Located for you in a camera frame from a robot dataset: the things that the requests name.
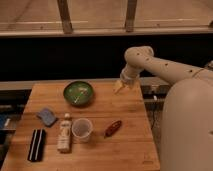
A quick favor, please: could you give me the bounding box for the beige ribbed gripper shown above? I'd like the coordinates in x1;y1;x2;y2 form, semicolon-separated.
113;68;139;93

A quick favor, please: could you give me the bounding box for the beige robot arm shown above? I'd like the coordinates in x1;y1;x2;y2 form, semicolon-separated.
114;46;213;171

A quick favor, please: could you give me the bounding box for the green ceramic bowl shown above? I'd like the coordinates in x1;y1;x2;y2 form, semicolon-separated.
63;81;94;106

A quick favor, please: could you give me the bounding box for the clear plastic cup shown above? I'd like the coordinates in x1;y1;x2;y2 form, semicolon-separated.
72;118;93;143

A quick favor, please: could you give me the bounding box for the wooden cutting board table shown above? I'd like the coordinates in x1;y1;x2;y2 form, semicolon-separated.
1;81;160;171

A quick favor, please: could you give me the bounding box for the white squeeze bottle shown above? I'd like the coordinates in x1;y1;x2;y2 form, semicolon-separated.
57;113;72;153

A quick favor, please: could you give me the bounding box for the blue sponge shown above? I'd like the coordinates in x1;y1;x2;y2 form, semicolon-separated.
37;108;57;127

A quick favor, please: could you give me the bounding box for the black white striped box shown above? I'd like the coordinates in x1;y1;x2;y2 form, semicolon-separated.
27;129;46;162

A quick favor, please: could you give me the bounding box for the right wooden post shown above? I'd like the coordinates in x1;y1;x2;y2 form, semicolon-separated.
125;0;137;32

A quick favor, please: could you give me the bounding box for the wooden post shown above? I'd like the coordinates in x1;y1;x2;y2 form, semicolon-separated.
125;0;137;32
57;0;73;34

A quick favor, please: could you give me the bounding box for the left wooden post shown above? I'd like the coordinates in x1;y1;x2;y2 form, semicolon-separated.
57;0;73;34

